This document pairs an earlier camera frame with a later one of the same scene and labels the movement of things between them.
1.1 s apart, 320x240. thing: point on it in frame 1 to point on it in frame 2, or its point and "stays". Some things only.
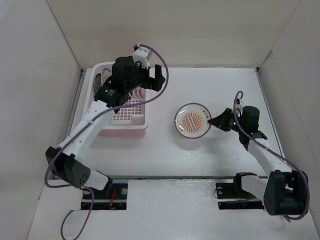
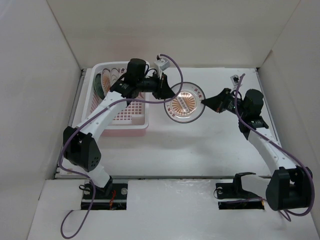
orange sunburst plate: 191,120 to 187,106
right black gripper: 221,120 to 216,102
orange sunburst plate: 106,73 stays
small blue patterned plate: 97,82 stays
